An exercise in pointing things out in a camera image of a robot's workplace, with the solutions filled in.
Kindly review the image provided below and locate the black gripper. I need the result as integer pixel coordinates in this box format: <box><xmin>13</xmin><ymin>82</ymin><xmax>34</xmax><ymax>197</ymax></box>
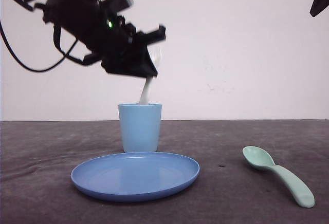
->
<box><xmin>34</xmin><ymin>0</ymin><xmax>166</xmax><ymax>78</ymax></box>

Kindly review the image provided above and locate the white plastic fork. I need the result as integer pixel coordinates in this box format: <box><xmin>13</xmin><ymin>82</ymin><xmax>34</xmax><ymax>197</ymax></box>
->
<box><xmin>138</xmin><ymin>46</ymin><xmax>162</xmax><ymax>105</ymax></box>

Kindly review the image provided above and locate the light blue plastic cup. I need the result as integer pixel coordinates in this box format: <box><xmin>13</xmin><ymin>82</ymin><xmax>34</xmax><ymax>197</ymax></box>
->
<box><xmin>118</xmin><ymin>103</ymin><xmax>162</xmax><ymax>153</ymax></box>

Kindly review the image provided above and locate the mint green plastic spoon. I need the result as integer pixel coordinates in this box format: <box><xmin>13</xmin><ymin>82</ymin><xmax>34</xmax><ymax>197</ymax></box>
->
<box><xmin>242</xmin><ymin>146</ymin><xmax>315</xmax><ymax>208</ymax></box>

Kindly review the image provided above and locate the blue plastic plate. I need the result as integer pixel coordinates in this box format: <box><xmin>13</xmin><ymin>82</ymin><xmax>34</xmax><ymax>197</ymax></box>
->
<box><xmin>71</xmin><ymin>152</ymin><xmax>200</xmax><ymax>202</ymax></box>

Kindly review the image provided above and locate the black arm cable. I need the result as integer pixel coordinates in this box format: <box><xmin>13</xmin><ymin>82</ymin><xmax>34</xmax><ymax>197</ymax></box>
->
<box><xmin>0</xmin><ymin>20</ymin><xmax>79</xmax><ymax>72</ymax></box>

